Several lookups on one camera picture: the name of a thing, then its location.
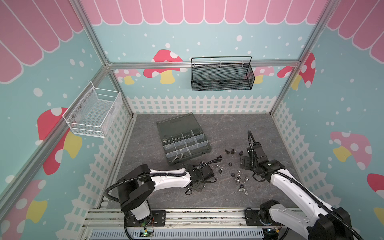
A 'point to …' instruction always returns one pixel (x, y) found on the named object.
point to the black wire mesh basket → (221, 73)
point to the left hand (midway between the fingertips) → (195, 186)
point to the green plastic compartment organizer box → (183, 138)
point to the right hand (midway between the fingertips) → (248, 161)
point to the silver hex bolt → (182, 153)
